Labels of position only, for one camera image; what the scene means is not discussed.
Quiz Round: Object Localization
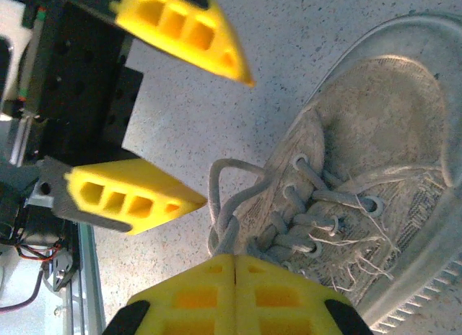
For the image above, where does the grey knit sneaker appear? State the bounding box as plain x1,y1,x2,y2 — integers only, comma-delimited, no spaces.
207,12,462,335

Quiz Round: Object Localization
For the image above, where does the aluminium mounting rail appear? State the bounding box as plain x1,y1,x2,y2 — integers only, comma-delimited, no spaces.
63,219,108,335

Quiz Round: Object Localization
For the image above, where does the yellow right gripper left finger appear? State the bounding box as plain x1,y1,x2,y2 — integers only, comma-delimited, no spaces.
104,253,236,335

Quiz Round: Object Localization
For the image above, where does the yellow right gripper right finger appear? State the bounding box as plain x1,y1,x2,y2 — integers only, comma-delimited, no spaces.
235,253,372,335

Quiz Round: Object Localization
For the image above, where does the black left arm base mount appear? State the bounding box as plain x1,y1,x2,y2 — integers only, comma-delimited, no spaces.
14,237,79,292

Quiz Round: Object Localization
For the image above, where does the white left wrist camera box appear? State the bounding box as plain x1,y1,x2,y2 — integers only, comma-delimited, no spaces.
0,0,30,116

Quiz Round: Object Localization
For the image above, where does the white shoelace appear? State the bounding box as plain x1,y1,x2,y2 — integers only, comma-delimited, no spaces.
207,154,385,271

